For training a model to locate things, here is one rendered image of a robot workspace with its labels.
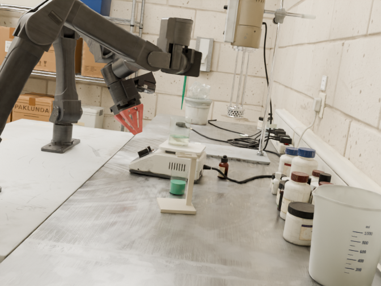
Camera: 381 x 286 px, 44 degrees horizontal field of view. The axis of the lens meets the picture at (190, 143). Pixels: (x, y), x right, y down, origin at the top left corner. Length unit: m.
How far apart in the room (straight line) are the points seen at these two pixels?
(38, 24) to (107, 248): 0.45
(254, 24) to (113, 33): 0.74
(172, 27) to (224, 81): 2.65
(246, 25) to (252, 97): 2.12
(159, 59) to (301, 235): 0.49
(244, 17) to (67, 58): 0.61
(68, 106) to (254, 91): 2.42
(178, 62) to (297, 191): 0.40
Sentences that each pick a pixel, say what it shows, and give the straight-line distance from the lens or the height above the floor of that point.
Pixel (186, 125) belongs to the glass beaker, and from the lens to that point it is 1.30.
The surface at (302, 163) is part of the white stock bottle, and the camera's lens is 1.30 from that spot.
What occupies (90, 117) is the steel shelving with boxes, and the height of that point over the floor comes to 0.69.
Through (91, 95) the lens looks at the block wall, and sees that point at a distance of 3.88.
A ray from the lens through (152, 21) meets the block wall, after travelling 3.78.
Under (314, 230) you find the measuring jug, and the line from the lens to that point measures 0.83.
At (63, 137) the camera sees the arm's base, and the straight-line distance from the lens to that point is 1.56.
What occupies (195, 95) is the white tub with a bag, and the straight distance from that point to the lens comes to 2.34.
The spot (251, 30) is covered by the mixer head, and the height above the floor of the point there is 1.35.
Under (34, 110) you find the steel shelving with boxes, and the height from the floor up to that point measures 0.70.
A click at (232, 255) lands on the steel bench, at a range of 0.88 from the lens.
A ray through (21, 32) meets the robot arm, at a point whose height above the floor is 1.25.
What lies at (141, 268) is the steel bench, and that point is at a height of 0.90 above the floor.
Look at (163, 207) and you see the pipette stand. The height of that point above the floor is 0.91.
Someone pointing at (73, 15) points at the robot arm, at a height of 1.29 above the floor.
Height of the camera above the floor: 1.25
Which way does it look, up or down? 11 degrees down
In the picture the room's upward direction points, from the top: 7 degrees clockwise
